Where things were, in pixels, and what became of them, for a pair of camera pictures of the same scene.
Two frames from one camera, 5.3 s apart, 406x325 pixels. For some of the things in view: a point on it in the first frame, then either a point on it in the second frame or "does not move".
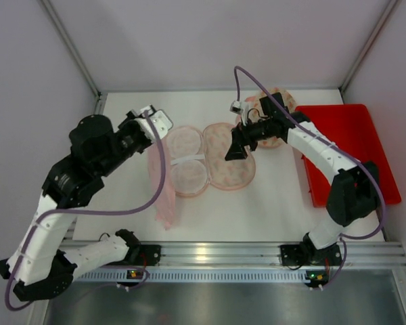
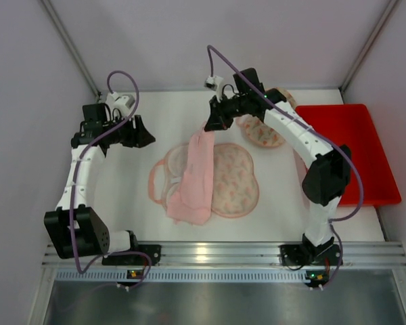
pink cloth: (166, 206) to (191, 202)
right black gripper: (245, 136) to (218, 110)
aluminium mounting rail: (256, 254) does not move
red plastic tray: (351, 128) does not move
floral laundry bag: (198, 158) to (235, 190)
